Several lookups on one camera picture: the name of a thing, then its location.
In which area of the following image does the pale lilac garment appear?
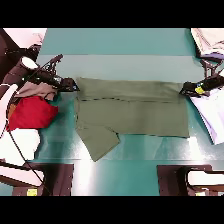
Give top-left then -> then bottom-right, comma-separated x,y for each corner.
189,89 -> 224,146

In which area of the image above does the red garment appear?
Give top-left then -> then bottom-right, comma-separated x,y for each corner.
7,95 -> 60,132

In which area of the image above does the beige garment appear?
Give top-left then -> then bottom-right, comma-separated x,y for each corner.
190,28 -> 224,57

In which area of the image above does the white garment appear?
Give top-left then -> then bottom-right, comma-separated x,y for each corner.
0,127 -> 42,162

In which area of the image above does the olive green T-shirt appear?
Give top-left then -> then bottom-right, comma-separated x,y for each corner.
74,76 -> 191,163

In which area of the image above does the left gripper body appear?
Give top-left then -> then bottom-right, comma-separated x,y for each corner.
60,77 -> 80,93

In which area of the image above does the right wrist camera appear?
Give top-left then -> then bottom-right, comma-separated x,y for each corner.
199,58 -> 218,80

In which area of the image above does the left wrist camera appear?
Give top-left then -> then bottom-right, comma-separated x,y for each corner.
39,53 -> 64,77

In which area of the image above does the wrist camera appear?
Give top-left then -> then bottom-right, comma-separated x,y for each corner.
199,58 -> 218,80
39,53 -> 64,77

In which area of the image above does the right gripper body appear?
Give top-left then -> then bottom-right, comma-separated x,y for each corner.
179,81 -> 202,98

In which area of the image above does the black cable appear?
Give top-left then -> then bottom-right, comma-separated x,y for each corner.
4,99 -> 53,197

